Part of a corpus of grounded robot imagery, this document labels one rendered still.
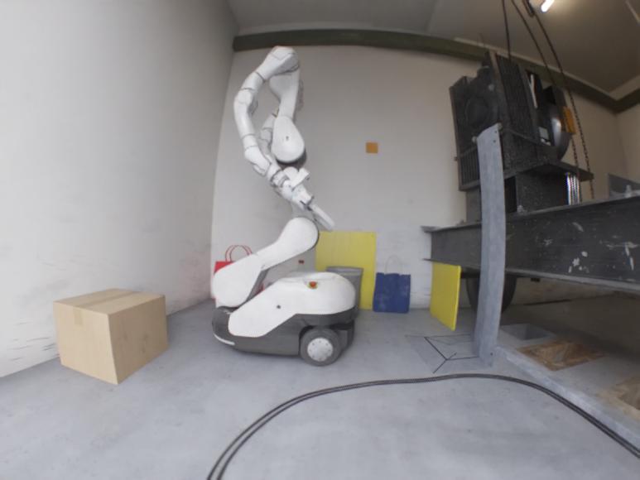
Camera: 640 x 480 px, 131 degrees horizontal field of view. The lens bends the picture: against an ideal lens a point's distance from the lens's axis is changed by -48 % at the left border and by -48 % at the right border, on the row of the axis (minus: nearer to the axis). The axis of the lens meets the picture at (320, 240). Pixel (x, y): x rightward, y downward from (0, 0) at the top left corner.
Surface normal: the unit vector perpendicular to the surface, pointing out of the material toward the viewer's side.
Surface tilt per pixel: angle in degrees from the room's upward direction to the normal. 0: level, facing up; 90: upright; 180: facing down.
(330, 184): 90
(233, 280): 90
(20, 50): 90
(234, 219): 90
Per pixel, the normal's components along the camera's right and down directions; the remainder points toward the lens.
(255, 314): -0.02, -0.02
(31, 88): 1.00, 0.03
